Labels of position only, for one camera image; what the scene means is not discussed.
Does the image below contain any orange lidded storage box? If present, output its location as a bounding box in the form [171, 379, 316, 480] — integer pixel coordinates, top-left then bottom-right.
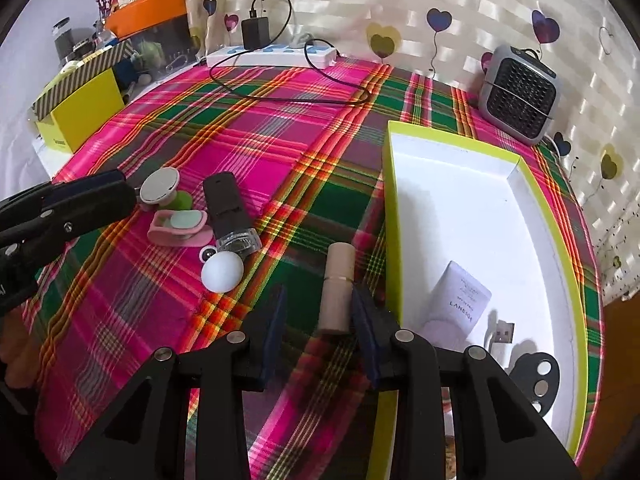
[105, 0, 201, 68]

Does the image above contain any glass jar black lid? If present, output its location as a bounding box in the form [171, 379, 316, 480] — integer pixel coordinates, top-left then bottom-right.
[51, 19, 76, 61]

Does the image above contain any person's left hand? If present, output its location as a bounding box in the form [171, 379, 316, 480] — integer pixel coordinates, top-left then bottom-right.
[0, 310, 38, 391]

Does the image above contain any white side table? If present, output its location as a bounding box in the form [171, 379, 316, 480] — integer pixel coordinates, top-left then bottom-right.
[30, 130, 71, 181]

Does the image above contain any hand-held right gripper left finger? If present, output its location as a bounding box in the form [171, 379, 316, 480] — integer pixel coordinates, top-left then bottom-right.
[60, 284, 288, 480]

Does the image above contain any heart-print striped curtain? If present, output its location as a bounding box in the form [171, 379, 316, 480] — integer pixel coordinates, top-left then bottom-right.
[180, 0, 640, 301]

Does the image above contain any lilac cream tube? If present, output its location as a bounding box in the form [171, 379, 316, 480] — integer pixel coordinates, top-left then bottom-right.
[417, 260, 493, 346]

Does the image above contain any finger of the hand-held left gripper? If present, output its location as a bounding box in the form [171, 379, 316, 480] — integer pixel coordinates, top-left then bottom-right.
[0, 170, 127, 222]
[0, 189, 137, 261]

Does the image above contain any beige lipstick tube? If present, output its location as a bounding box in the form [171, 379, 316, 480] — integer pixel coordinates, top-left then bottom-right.
[318, 242, 357, 336]

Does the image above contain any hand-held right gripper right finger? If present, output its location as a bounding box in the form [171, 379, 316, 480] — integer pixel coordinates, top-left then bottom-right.
[350, 284, 583, 480]

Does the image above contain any white power strip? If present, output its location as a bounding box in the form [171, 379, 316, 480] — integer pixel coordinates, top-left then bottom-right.
[206, 42, 338, 70]

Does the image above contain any green plush toy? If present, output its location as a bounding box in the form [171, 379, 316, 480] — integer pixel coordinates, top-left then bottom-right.
[132, 40, 166, 68]

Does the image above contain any black oval palette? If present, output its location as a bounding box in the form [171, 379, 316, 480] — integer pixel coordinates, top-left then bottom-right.
[510, 352, 557, 416]

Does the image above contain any white round compact mirror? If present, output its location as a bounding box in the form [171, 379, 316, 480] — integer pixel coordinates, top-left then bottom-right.
[132, 167, 196, 213]

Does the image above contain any yellow-green cardboard box tray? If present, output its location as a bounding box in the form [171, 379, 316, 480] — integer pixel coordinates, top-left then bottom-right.
[367, 120, 587, 480]

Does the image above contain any yellow box striped lid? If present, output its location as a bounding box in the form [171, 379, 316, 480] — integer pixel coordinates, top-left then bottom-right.
[32, 40, 136, 155]

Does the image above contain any white heater cable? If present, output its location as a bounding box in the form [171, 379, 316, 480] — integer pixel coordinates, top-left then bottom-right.
[542, 132, 571, 161]

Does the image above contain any black power adapter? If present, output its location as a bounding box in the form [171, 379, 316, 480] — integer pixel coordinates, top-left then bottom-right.
[241, 16, 270, 52]

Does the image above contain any white usb cable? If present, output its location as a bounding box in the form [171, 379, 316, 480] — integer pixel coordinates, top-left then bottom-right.
[482, 312, 518, 376]

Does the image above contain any white ball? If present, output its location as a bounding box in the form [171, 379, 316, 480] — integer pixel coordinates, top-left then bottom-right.
[201, 252, 246, 293]

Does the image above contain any black trimmer clear cap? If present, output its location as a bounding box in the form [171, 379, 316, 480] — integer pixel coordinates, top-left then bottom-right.
[202, 171, 263, 256]

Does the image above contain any grey portable heater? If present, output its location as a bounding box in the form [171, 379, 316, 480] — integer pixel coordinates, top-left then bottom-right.
[477, 44, 561, 147]

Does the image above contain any pink green plaid tablecloth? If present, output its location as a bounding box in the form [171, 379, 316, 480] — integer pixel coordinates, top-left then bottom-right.
[22, 55, 606, 480]

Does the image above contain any grey plug cable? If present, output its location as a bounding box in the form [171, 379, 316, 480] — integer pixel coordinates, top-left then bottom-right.
[294, 32, 326, 58]

